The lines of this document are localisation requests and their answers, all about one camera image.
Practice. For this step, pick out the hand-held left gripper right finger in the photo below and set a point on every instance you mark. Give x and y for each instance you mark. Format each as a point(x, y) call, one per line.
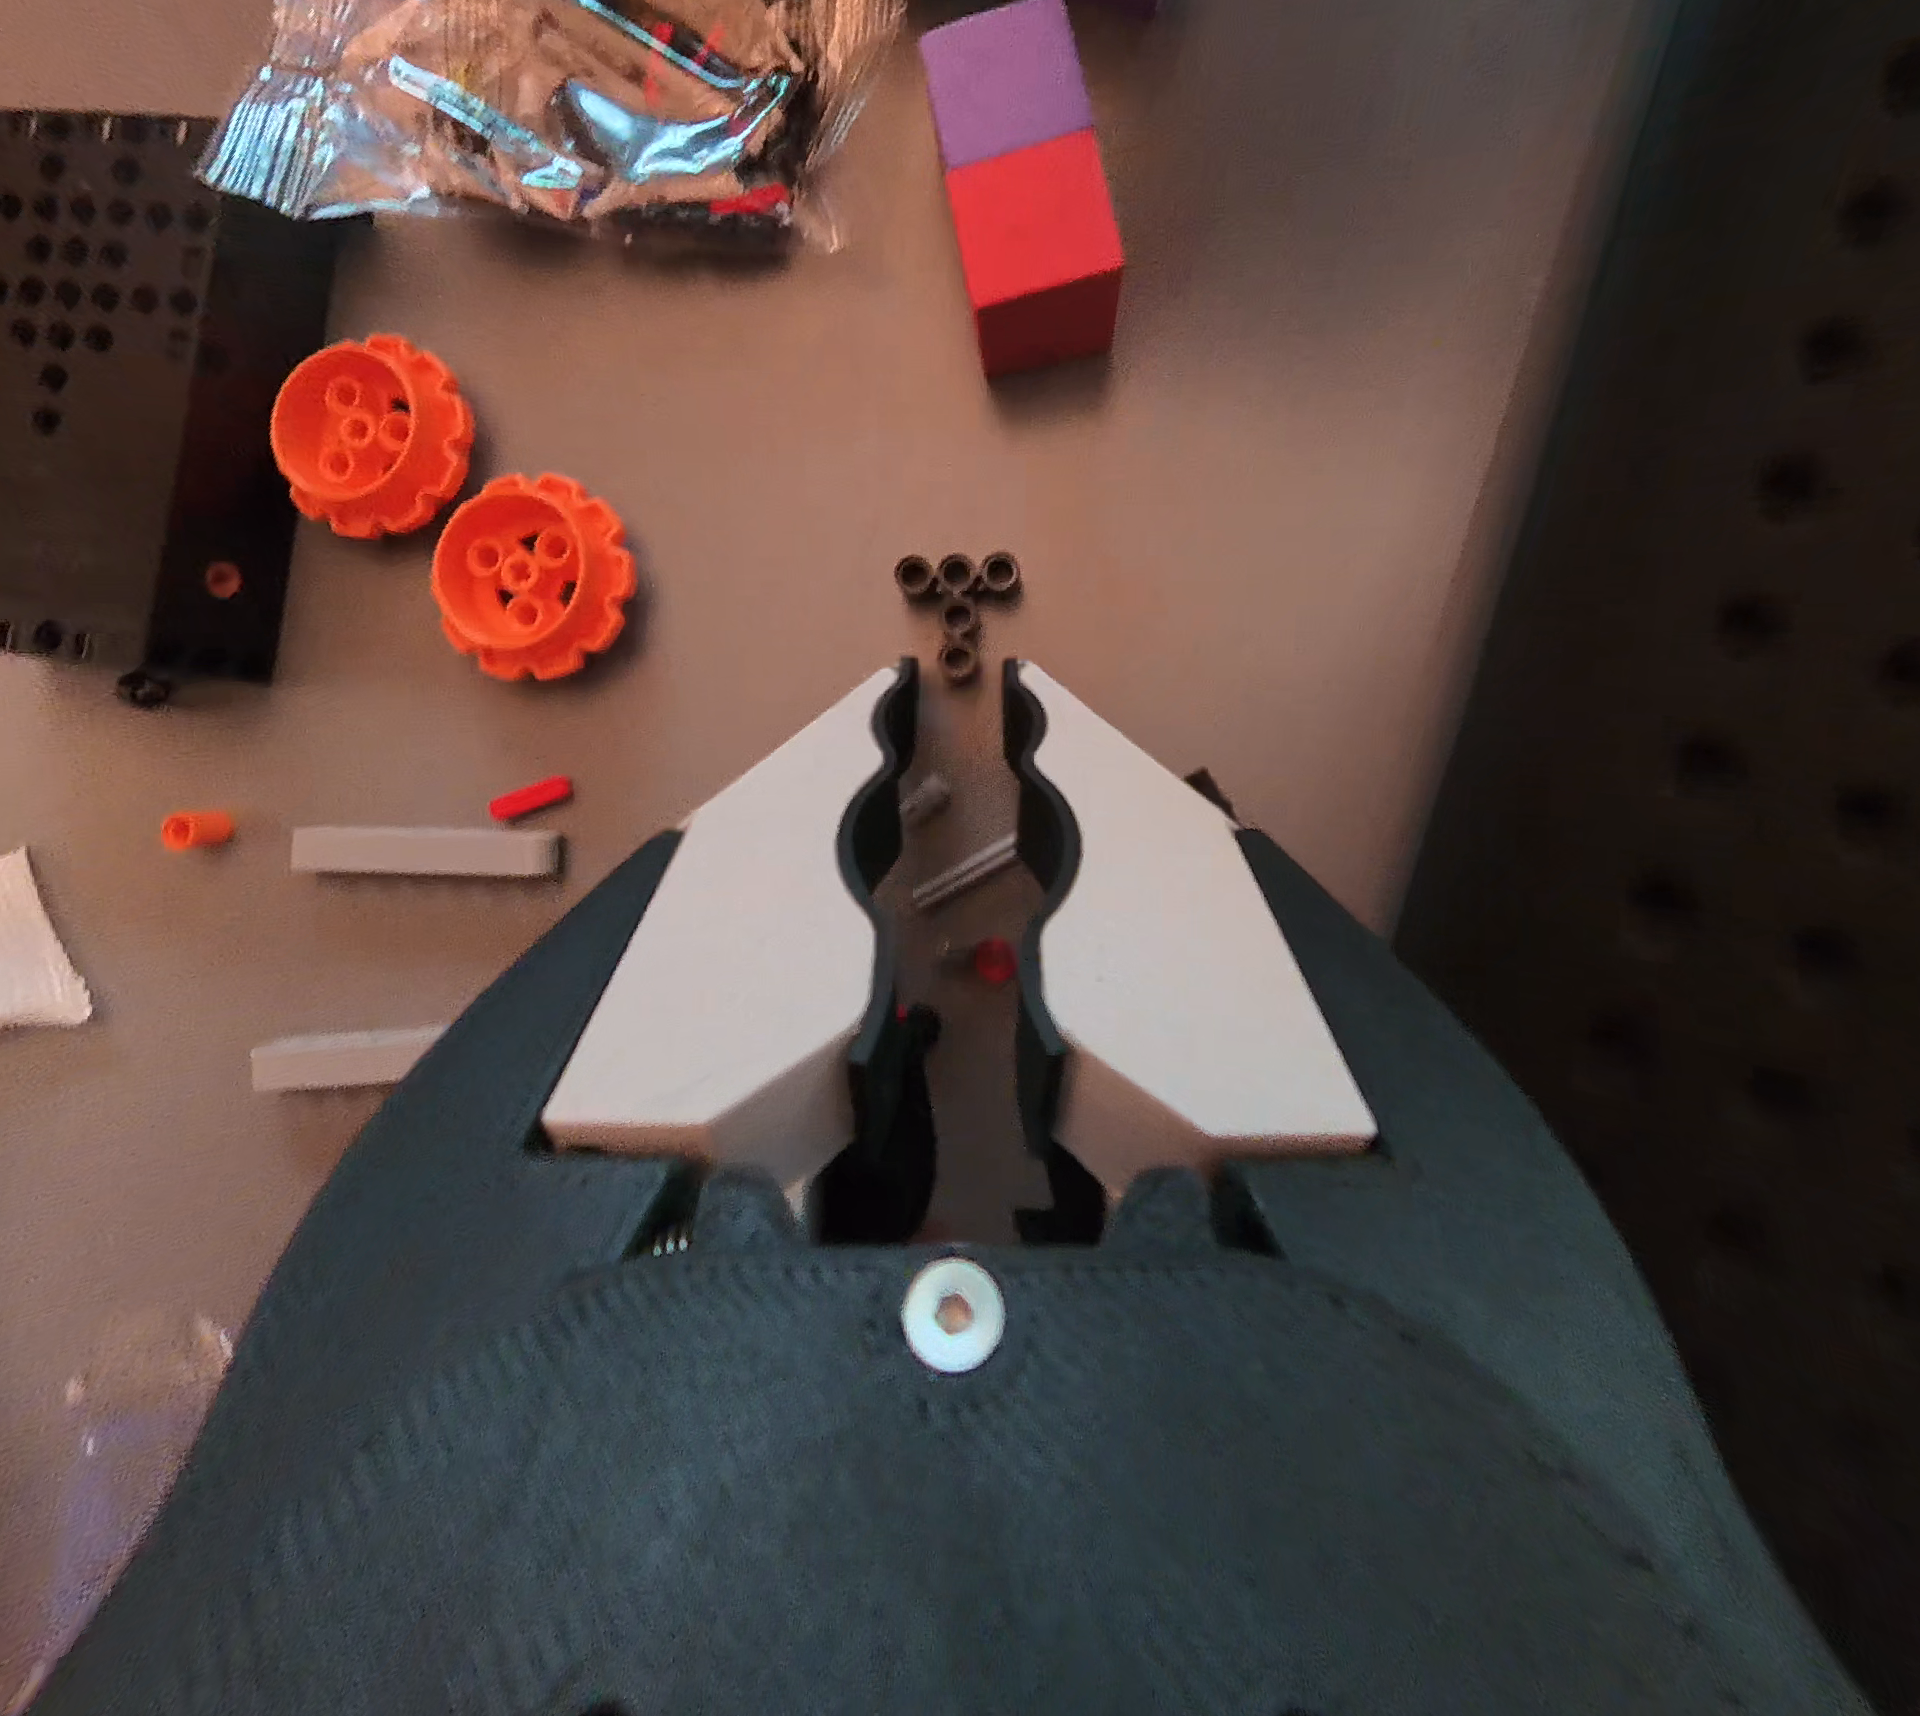
point(1201, 980)

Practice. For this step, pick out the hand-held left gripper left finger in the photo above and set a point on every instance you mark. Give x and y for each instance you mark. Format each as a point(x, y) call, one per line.
point(705, 980)

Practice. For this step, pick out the grey plastic beam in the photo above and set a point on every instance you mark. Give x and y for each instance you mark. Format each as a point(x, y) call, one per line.
point(345, 1061)
point(420, 853)

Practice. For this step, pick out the dark T-shaped connector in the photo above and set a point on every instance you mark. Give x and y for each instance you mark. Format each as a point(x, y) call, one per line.
point(956, 577)

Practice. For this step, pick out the white plastic pouch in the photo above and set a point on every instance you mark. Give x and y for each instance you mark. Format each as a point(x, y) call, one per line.
point(31, 951)

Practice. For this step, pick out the red foam cube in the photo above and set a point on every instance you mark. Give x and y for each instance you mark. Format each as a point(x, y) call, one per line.
point(1043, 261)

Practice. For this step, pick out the clear bag of orange gears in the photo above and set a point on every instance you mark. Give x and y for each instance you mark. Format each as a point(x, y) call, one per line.
point(105, 1477)

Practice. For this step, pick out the black connector block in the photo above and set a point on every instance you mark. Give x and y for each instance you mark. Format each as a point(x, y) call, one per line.
point(1209, 794)

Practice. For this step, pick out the red round stud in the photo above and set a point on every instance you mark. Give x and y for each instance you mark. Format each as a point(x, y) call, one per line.
point(992, 962)

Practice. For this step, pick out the small black bush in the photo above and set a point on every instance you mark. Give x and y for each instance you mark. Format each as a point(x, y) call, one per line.
point(920, 1029)

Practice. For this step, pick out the grey axle rod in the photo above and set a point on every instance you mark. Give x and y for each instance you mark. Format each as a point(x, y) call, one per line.
point(961, 879)

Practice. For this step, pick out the small grey connector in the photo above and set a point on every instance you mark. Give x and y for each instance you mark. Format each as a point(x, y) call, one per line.
point(927, 798)

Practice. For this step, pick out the orange gear wheel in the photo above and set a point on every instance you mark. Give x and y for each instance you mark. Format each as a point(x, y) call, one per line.
point(532, 577)

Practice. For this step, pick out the small orange bush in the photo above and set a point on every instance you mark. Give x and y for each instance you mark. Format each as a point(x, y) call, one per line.
point(194, 830)

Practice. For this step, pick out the dark perforated panel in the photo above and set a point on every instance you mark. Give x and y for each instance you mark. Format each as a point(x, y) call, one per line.
point(1724, 846)

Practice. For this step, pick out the orange gear stack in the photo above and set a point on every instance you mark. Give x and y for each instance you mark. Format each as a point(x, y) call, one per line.
point(373, 435)

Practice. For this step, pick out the black perforated control box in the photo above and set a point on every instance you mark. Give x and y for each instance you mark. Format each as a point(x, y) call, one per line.
point(120, 470)

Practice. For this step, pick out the small clear bag of parts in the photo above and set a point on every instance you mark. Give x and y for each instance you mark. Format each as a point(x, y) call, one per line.
point(570, 67)

